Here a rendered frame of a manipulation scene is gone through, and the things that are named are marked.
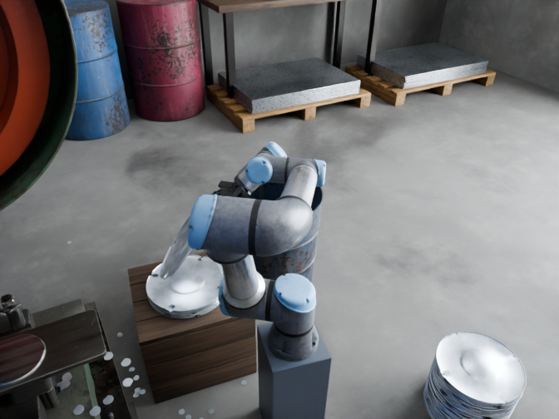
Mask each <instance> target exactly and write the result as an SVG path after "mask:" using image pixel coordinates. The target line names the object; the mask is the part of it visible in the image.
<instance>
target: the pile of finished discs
mask: <svg viewBox="0 0 559 419"><path fill-rule="evenodd" d="M161 266H162V264H160V265H159V266H157V267H156V268H155V269H154V270H153V271H152V276H149V277H148V279H147V281H146V292H147V297H148V300H149V302H150V304H151V306H152V307H153V308H154V309H155V310H156V311H157V312H158V313H160V314H162V315H164V316H167V317H169V318H179V319H186V318H195V316H196V315H197V316H198V317H199V316H201V315H204V314H206V313H208V312H210V311H211V310H213V309H214V308H216V307H217V306H218V305H219V301H218V293H219V287H220V282H221V280H222V279H223V278H222V275H221V273H220V270H219V267H218V265H217V263H216V262H214V261H212V260H211V259H210V258H209V257H206V256H205V257H203V258H201V256H199V255H197V254H189V255H188V256H187V258H186V259H185V261H184V262H183V264H182V265H181V266H180V267H179V268H178V269H177V270H176V271H175V273H174V274H172V275H171V276H170V277H169V278H168V279H166V280H163V279H161V277H160V271H161Z"/></svg>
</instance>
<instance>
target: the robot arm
mask: <svg viewBox="0 0 559 419"><path fill-rule="evenodd" d="M325 171H326V163H325V162H324V161H323V160H316V159H312V160H311V159H300V158H290V157H287V155H286V154H285V152H284V151H283V150H282V149H281V147H279V146H278V145H277V144H276V143H274V142H272V141H271V142H269V143H268V144H267V145H266V146H264V147H263V149H262V150H261V151H260V152H259V153H258V154H257V155H256V156H255V157H253V158H251V159H250V160H249V162H248V164H247V165H246V166H245V167H244V168H243V169H242V170H241V171H240V172H239V173H238V175H237V176H236V177H235V178H234V180H235V182H230V181H225V180H222V181H221V182H220V183H219V184H218V186H219V187H220V189H219V190H217V191H214V192H213V193H211V194H210V195H200V196H199V197H198V198H197V199H196V201H195V203H194V205H193V208H192V211H191V214H190V222H189V227H188V244H189V246H190V247H191V248H192V249H196V250H200V249H202V250H204V251H205V253H206V255H207V256H208V257H209V258H210V259H211V260H212V261H214V262H216V263H217V265H218V267H219V270H220V273H221V275H222V278H223V279H222V280H221V282H220V287H219V293H218V301H219V308H220V311H221V312H222V313H223V314H224V315H226V316H230V317H232V318H249V319H256V320H263V321H269V322H273V324H272V326H271V328H270V331H269V335H268V344H269V347H270V350H271V352H272V353H273V354H274V355H275V356H276V357H278V358H280V359H282V360H285V361H287V362H300V361H304V360H305V359H307V358H309V357H311V356H312V355H313V354H314V353H315V351H316V349H317V347H318V342H319V335H318V332H317V330H316V327H315V325H314V310H315V305H316V297H315V289H314V285H313V284H312V283H311V282H310V281H309V280H308V279H307V278H305V277H303V276H301V275H298V274H285V275H284V276H283V275H281V276H279V277H278V278H277V279H276V280H271V279H263V278H262V276H261V275H260V274H259V273H258V272H257V271H256V270H255V263H254V260H253V256H252V255H254V256H261V257H265V256H273V255H276V254H281V253H283V252H285V251H287V250H289V249H291V248H293V247H294V246H295V245H296V244H298V243H299V242H300V241H301V240H302V239H303V238H304V237H305V236H306V235H307V233H308V232H309V230H310V227H311V224H312V221H313V211H312V209H311V204H312V200H313V197H314V190H315V187H316V186H318V187H322V186H323V185H324V179H325ZM267 182H271V183H281V184H285V187H284V190H283V192H282V194H281V196H280V198H278V199H277V200H257V199H247V198H249V197H250V194H251V193H252V192H253V191H254V190H256V189H257V188H258V187H259V186H260V185H262V184H265V183H267ZM245 197H247V198H245Z"/></svg>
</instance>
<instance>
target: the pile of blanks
mask: <svg viewBox="0 0 559 419"><path fill-rule="evenodd" d="M443 376H444V373H443V374H442V373H441V372H440V370H439V368H438V364H437V360H436V353H435V356H434V359H433V362H432V366H431V368H430V371H429V374H428V378H427V381H426V385H425V388H424V390H423V401H424V405H425V407H426V409H427V412H428V414H429V416H430V417H431V418H432V419H509V417H510V416H511V414H512V412H513V410H514V408H515V407H516V405H517V402H518V400H520V398H521V397H522V394H521V395H520V396H519V397H518V398H517V399H515V400H514V401H512V402H507V401H504V402H505V403H504V404H487V403H483V402H478V401H475V400H473V399H471V398H469V397H466V396H464V395H463V394H462V393H460V392H459V391H457V390H456V389H455V388H453V387H452V386H451V385H450V384H449V383H448V382H447V380H446V379H445V378H444V377H443ZM522 393H523V392H522Z"/></svg>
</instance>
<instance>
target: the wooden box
mask: <svg viewBox="0 0 559 419"><path fill-rule="evenodd" d="M162 263H163V261H161V262H158V263H154V264H148V265H143V266H140V267H135V268H132V269H128V270H127V271H128V276H129V281H130V287H131V297H132V302H133V308H134V314H135V319H136V329H137V334H138V340H139V344H140V346H141V352H142V356H143V359H144V363H145V366H146V372H147V376H148V379H149V382H150V386H151V391H152V395H153V398H154V401H155V404H157V403H160V402H164V401H168V400H170V399H173V398H176V397H181V396H184V395H186V394H189V393H192V392H197V391H199V390H202V389H205V388H207V387H213V386H215V385H218V384H221V383H224V382H228V381H231V380H234V379H237V378H240V377H244V376H247V375H250V374H253V373H256V372H257V362H256V336H255V335H256V334H255V319H249V318H232V317H230V316H226V315H224V314H223V313H222V312H221V311H220V308H219V305H218V306H217V307H216V308H214V309H213V310H211V311H210V312H208V313H206V314H204V315H201V316H199V317H198V316H197V315H196V316H195V318H186V319H179V318H169V317H167V316H164V315H162V314H160V313H158V312H157V311H156V310H155V309H154V308H153V307H152V306H151V304H150V302H149V300H148V297H147V292H146V281H147V279H148V277H149V276H152V271H153V270H154V269H155V268H156V267H157V266H159V265H160V264H162Z"/></svg>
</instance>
